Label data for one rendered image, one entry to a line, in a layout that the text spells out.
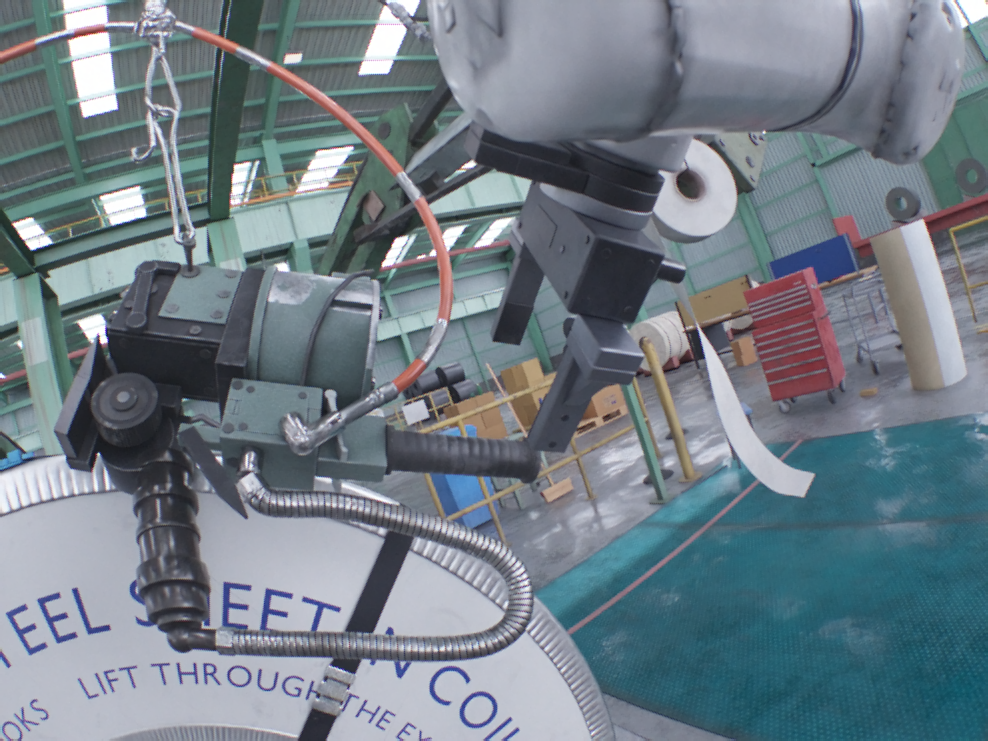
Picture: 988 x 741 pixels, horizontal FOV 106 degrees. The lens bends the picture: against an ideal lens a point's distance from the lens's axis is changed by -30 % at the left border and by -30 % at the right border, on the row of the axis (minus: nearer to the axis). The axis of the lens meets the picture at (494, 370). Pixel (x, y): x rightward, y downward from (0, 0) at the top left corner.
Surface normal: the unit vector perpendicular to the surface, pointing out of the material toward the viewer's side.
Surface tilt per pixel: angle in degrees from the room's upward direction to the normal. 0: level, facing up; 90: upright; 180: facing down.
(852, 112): 170
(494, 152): 115
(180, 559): 68
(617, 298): 129
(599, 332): 50
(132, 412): 58
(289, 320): 81
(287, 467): 137
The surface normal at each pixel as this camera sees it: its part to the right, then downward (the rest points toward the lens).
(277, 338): 0.33, -0.04
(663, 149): 0.36, 0.59
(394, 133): -0.57, 0.20
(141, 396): 0.32, -0.68
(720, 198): 0.09, -0.04
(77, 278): 0.48, -0.18
